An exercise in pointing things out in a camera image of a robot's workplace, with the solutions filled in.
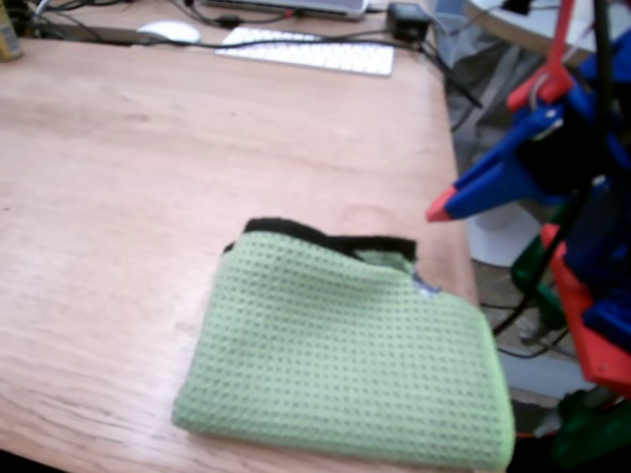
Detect black cable over keyboard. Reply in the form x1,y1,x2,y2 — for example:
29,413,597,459
130,27,430,51

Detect silver laptop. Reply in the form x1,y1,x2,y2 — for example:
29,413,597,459
201,0,371,22

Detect black cable bundle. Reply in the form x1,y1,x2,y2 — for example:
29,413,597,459
29,0,135,26

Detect yellow can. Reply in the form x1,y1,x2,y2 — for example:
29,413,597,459
0,0,25,63

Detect white computer mouse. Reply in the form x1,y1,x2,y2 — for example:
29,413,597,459
136,19,202,43

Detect black power adapter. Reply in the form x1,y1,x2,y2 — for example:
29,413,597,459
386,2,431,43

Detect white keyboard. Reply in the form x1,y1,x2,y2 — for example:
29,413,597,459
214,25,397,79

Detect green waffle cleaning cloth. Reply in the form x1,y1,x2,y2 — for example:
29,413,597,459
171,216,518,473

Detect green table clamp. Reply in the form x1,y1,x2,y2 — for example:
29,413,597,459
534,387,631,468
510,201,569,332

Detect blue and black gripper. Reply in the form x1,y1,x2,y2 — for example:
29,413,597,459
425,104,613,224

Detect red camera mount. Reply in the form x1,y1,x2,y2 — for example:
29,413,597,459
507,0,579,113

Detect grey trousers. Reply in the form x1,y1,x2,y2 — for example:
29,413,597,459
443,27,536,147

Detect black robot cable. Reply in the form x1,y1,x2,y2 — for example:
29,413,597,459
492,0,623,339

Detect black cable with ferrite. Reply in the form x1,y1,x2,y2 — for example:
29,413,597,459
184,0,308,29

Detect black adapter cable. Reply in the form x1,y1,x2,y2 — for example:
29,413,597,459
418,41,484,109

